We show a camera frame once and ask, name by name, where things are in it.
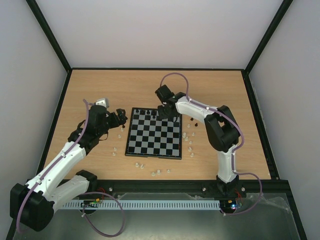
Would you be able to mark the white slotted cable duct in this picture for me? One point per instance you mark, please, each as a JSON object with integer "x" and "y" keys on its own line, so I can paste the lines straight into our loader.
{"x": 212, "y": 205}

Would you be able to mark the black enclosure frame post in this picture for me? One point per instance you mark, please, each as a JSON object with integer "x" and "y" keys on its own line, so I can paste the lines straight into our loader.
{"x": 39, "y": 16}

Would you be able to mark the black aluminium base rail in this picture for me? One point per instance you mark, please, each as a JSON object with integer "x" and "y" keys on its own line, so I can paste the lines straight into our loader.
{"x": 160, "y": 187}

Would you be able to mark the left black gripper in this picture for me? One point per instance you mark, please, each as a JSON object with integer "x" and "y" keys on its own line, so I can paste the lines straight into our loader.
{"x": 123, "y": 118}

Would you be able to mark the black and silver chessboard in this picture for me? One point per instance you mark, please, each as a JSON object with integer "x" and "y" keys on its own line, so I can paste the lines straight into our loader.
{"x": 148, "y": 137}

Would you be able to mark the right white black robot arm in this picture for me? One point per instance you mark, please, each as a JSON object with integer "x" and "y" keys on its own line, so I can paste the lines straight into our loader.
{"x": 222, "y": 131}

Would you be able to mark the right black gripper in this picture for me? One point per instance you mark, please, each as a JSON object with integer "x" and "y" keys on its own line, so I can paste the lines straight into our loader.
{"x": 164, "y": 110}

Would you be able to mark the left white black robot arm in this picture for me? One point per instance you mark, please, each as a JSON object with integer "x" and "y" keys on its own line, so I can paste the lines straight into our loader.
{"x": 34, "y": 203}

